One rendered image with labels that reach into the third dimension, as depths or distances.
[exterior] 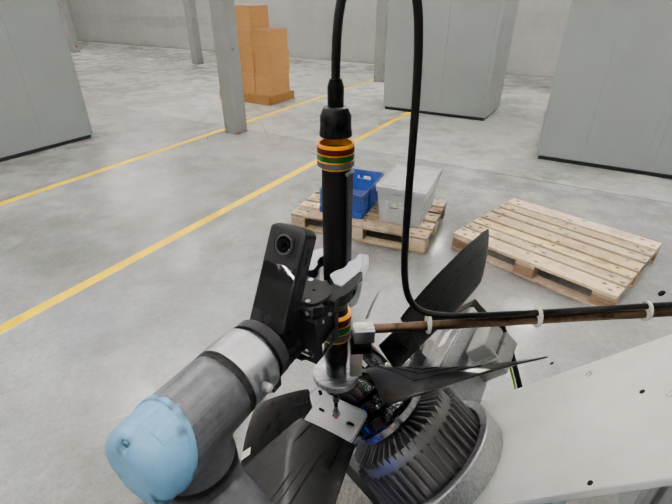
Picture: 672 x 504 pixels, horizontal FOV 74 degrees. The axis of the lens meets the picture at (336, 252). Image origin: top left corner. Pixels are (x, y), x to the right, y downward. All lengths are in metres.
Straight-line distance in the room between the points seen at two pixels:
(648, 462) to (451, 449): 0.28
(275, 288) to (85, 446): 2.08
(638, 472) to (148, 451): 0.53
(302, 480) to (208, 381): 0.34
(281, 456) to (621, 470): 0.45
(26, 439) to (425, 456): 2.16
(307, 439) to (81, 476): 1.73
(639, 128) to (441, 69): 3.19
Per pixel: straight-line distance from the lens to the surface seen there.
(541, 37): 12.66
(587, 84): 5.94
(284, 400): 0.98
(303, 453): 0.75
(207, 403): 0.41
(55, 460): 2.50
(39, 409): 2.77
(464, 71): 7.75
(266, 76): 8.72
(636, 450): 0.69
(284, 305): 0.47
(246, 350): 0.44
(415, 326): 0.66
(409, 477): 0.80
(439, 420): 0.80
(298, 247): 0.46
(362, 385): 0.78
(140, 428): 0.40
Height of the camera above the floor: 1.79
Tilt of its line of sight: 30 degrees down
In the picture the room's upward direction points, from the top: straight up
